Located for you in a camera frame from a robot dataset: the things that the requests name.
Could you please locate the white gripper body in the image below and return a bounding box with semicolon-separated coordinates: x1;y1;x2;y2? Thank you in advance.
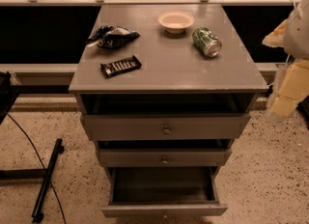
265;59;309;122

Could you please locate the grey top drawer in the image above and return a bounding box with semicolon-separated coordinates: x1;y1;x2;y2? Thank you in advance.
82;114;250;141

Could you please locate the metal railing frame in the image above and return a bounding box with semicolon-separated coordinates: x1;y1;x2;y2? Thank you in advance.
0;0;309;86

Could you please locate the black metal stand base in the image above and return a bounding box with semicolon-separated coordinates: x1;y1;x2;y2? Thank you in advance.
0;139;64;223

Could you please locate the grey bottom drawer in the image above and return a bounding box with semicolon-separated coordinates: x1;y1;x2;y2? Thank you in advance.
102;167;227;217

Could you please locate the grey middle drawer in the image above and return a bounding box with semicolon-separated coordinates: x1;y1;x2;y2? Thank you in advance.
97;149;232;167

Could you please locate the grey drawer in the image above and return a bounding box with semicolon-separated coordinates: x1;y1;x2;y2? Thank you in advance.
82;114;250;141
102;167;227;217
97;149;232;167

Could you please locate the white ceramic bowl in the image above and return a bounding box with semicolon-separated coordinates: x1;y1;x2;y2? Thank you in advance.
157;11;194;34

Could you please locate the green soda can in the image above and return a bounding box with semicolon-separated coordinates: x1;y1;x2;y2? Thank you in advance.
192;27;222;57

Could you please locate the dark crumpled chip bag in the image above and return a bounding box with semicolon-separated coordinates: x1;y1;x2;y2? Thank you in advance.
86;24;140;49

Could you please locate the black floor cable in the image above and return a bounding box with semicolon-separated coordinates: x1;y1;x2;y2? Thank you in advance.
5;111;68;224

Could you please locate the black candy bar wrapper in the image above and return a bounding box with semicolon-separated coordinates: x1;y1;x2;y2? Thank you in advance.
100;55;142;78

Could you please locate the grey wooden drawer cabinet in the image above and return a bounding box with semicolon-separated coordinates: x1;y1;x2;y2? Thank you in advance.
70;4;267;217

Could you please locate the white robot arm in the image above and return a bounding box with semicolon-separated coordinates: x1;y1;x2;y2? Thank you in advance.
262;0;309;122

